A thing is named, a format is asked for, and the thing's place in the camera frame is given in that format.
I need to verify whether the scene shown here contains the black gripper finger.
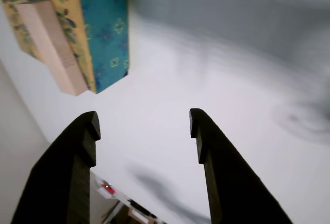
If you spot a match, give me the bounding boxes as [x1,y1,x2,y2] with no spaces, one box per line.
[189,108,294,224]
[10,110,101,224]

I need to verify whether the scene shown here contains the black device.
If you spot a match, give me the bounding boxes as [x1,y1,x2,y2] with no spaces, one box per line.
[128,199,157,219]

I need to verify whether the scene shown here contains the small red item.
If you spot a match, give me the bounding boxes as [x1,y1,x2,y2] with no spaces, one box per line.
[102,181,116,196]

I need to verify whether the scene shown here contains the wooden Jenga block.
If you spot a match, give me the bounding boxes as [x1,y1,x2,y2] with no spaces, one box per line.
[14,1,90,97]

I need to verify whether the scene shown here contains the yellow and teal floral box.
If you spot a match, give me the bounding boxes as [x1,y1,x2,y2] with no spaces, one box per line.
[0,0,130,95]

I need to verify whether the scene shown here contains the brown cardboard box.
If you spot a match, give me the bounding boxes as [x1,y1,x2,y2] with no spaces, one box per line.
[120,204,153,224]

